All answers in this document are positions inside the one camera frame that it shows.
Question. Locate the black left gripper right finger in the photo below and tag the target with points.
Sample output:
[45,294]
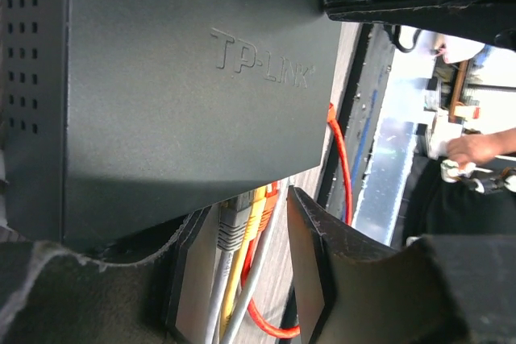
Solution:
[350,288]

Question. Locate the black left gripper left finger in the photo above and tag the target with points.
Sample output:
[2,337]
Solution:
[158,292]

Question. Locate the operator hand in background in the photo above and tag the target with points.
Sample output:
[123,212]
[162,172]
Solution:
[479,148]

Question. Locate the aluminium front rail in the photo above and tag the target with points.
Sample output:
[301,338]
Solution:
[385,179]

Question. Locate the black network switch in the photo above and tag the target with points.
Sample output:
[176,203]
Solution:
[120,115]

